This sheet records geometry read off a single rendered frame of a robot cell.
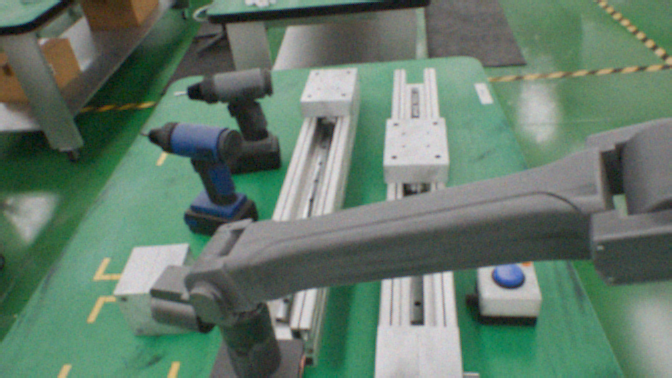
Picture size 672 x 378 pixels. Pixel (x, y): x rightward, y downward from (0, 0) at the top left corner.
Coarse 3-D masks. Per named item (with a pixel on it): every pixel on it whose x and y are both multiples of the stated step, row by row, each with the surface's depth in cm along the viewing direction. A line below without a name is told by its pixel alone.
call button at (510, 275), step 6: (498, 270) 75; (504, 270) 75; (510, 270) 75; (516, 270) 75; (522, 270) 75; (498, 276) 74; (504, 276) 74; (510, 276) 74; (516, 276) 74; (522, 276) 74; (504, 282) 74; (510, 282) 73; (516, 282) 74
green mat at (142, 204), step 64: (384, 64) 155; (448, 64) 151; (384, 128) 125; (448, 128) 122; (128, 192) 114; (192, 192) 111; (256, 192) 109; (384, 192) 105; (64, 256) 98; (128, 256) 97; (64, 320) 85; (576, 320) 76
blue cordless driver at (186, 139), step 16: (160, 128) 91; (176, 128) 89; (192, 128) 88; (208, 128) 87; (224, 128) 87; (160, 144) 90; (176, 144) 88; (192, 144) 87; (208, 144) 86; (224, 144) 85; (240, 144) 89; (192, 160) 90; (208, 160) 89; (224, 160) 87; (208, 176) 92; (224, 176) 92; (208, 192) 94; (224, 192) 93; (192, 208) 97; (208, 208) 95; (224, 208) 94; (240, 208) 96; (256, 208) 100; (192, 224) 98; (208, 224) 97; (224, 224) 95
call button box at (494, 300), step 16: (480, 272) 77; (528, 272) 76; (480, 288) 75; (496, 288) 74; (512, 288) 74; (528, 288) 74; (480, 304) 75; (496, 304) 74; (512, 304) 73; (528, 304) 73; (480, 320) 76; (496, 320) 76; (512, 320) 75; (528, 320) 75
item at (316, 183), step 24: (360, 96) 135; (312, 120) 114; (312, 144) 109; (336, 144) 105; (312, 168) 106; (336, 168) 98; (288, 192) 93; (312, 192) 98; (336, 192) 93; (288, 216) 88; (288, 312) 75; (312, 312) 71; (288, 336) 73; (312, 336) 71; (312, 360) 74
